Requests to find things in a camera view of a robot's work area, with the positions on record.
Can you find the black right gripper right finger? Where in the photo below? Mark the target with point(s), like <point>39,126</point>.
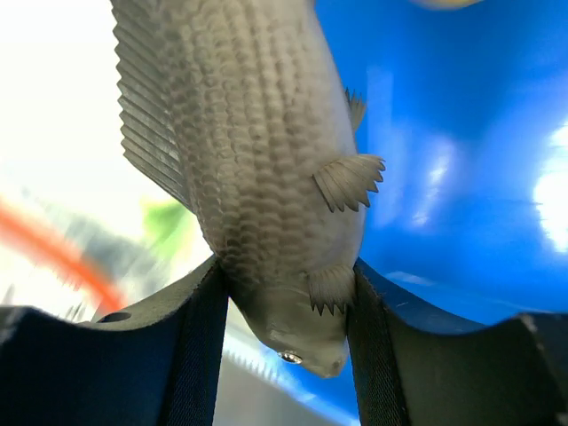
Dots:
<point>416,364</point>

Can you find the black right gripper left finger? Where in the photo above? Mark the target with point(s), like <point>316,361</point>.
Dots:
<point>155,362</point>

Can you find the clear zip bag orange zipper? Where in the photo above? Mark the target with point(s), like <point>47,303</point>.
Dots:
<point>79,265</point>

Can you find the grey fish toy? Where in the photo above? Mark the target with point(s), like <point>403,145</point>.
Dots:
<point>236,110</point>

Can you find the green grapes toy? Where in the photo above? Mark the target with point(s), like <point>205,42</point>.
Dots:
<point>164,225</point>

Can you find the yellow orange pepper toy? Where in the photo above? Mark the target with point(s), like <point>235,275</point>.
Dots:
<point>445,5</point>

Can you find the blue plastic bin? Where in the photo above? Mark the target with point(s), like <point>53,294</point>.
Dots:
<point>469,110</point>

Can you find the white slotted cable duct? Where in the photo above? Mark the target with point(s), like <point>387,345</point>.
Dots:
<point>257,365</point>

